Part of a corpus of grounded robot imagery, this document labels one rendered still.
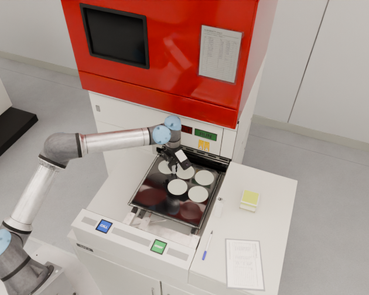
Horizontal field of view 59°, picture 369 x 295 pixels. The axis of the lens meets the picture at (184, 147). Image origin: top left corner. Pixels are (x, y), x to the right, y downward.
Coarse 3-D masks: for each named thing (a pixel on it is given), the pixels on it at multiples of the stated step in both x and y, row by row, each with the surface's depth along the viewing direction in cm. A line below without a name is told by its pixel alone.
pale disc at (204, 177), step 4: (200, 172) 173; (204, 172) 173; (208, 172) 173; (196, 176) 171; (200, 176) 171; (204, 176) 171; (208, 176) 171; (212, 176) 171; (196, 180) 169; (200, 180) 169; (204, 180) 169; (208, 180) 169; (212, 180) 169; (204, 184) 167; (208, 184) 167
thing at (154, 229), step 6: (132, 222) 153; (138, 222) 153; (150, 228) 151; (156, 228) 151; (162, 228) 151; (156, 234) 149; (162, 234) 149; (168, 234) 149; (174, 234) 149; (180, 234) 150; (174, 240) 147; (180, 240) 147; (186, 240) 148
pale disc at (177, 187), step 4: (172, 180) 168; (176, 180) 169; (180, 180) 169; (168, 184) 167; (172, 184) 167; (176, 184) 167; (180, 184) 167; (184, 184) 167; (168, 188) 165; (172, 188) 165; (176, 188) 165; (180, 188) 165; (184, 188) 165; (172, 192) 163; (176, 192) 163; (180, 192) 163; (184, 192) 164
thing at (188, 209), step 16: (160, 160) 178; (160, 176) 170; (176, 176) 170; (192, 176) 171; (144, 192) 163; (160, 192) 163; (208, 192) 164; (160, 208) 157; (176, 208) 157; (192, 208) 157
